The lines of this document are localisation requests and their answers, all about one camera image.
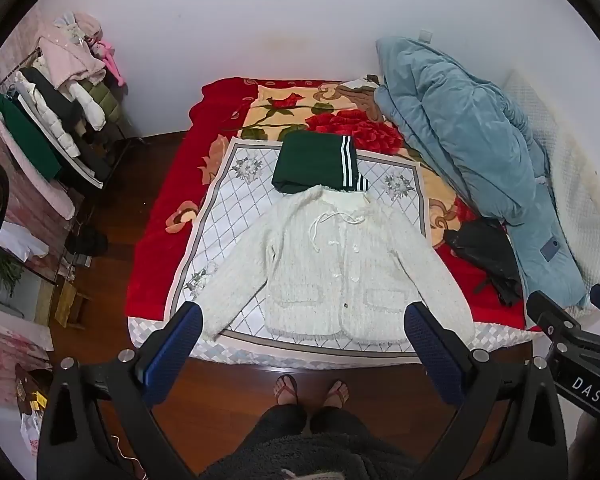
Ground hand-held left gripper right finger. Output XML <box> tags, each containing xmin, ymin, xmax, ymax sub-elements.
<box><xmin>403</xmin><ymin>301</ymin><xmax>570</xmax><ymax>480</ymax></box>

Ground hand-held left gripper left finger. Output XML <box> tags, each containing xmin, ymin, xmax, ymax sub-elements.
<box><xmin>36</xmin><ymin>301</ymin><xmax>204</xmax><ymax>480</ymax></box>

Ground white fuzzy cardigan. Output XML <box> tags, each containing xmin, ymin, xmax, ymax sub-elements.
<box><xmin>187</xmin><ymin>185</ymin><xmax>477</xmax><ymax>347</ymax></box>

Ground person's right forearm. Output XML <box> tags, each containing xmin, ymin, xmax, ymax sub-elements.
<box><xmin>569</xmin><ymin>410</ymin><xmax>600</xmax><ymax>463</ymax></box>

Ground metal clothes rack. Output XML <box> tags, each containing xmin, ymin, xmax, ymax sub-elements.
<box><xmin>0</xmin><ymin>45</ymin><xmax>136</xmax><ymax>241</ymax></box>

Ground black bag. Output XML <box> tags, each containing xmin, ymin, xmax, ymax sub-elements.
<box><xmin>442</xmin><ymin>219</ymin><xmax>524</xmax><ymax>307</ymax></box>

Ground person's right foot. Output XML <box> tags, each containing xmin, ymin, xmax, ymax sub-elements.
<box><xmin>322</xmin><ymin>380</ymin><xmax>352</xmax><ymax>408</ymax></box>

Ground person's foot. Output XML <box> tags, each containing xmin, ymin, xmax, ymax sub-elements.
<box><xmin>322</xmin><ymin>380</ymin><xmax>352</xmax><ymax>408</ymax></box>
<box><xmin>274</xmin><ymin>374</ymin><xmax>300</xmax><ymax>407</ymax></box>

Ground small wooden stool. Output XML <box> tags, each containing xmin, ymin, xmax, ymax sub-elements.
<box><xmin>54</xmin><ymin>281</ymin><xmax>92</xmax><ymax>332</ymax></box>

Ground white mattress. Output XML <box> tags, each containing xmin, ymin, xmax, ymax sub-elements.
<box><xmin>501</xmin><ymin>70</ymin><xmax>600</xmax><ymax>317</ymax></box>

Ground person's left foot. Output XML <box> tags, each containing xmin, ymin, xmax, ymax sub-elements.
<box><xmin>274</xmin><ymin>374</ymin><xmax>300</xmax><ymax>407</ymax></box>

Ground white diamond patterned cloth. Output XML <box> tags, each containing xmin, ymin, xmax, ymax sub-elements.
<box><xmin>126</xmin><ymin>136</ymin><xmax>536</xmax><ymax>367</ymax></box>

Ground white plastic bag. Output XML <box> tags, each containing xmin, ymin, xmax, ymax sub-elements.
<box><xmin>20</xmin><ymin>409</ymin><xmax>45</xmax><ymax>457</ymax></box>

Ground red floral blanket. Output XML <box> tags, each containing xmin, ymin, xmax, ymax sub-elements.
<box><xmin>124</xmin><ymin>77</ymin><xmax>543</xmax><ymax>333</ymax></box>

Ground blue quilt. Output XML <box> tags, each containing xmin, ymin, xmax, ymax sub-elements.
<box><xmin>375</xmin><ymin>36</ymin><xmax>592</xmax><ymax>311</ymax></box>

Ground green potted plant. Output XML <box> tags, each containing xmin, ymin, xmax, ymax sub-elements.
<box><xmin>0</xmin><ymin>249</ymin><xmax>25</xmax><ymax>303</ymax></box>

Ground green striped pants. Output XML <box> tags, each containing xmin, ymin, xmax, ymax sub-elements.
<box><xmin>271</xmin><ymin>131</ymin><xmax>372</xmax><ymax>195</ymax></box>

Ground olive puffer jacket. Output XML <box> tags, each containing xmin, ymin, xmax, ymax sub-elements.
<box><xmin>91</xmin><ymin>81</ymin><xmax>122</xmax><ymax>123</ymax></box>

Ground white puffer jacket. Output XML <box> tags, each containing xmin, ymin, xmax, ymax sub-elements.
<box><xmin>17</xmin><ymin>67</ymin><xmax>108</xmax><ymax>161</ymax></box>

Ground green hanging garment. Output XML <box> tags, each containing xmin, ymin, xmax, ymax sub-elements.
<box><xmin>0</xmin><ymin>91</ymin><xmax>65</xmax><ymax>182</ymax></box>

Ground pink plastic hangers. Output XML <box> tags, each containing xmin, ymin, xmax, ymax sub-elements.
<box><xmin>96</xmin><ymin>35</ymin><xmax>127</xmax><ymax>87</ymax></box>

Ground pink fuzzy coat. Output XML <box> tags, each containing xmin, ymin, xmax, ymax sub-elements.
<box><xmin>36</xmin><ymin>10</ymin><xmax>108</xmax><ymax>83</ymax></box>

